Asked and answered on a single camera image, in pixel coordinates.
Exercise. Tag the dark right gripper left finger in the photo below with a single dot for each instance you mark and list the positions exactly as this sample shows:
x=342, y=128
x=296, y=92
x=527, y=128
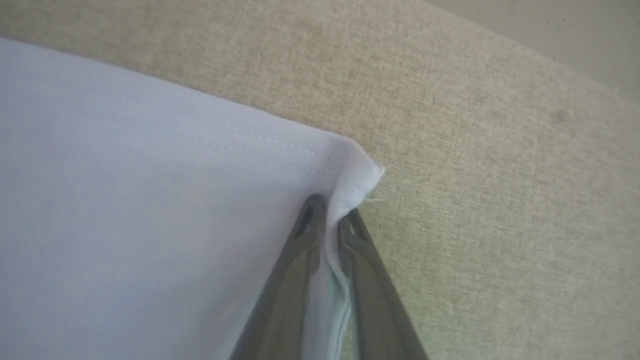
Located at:
x=280, y=310

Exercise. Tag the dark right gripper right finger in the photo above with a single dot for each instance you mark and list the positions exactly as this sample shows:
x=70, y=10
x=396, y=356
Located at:
x=375, y=320

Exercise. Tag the light blue garment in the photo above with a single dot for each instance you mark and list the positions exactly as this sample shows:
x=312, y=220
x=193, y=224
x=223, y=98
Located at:
x=125, y=200

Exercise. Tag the grey fabric sofa cushion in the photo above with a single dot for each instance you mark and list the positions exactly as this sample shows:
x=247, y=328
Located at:
x=500, y=225

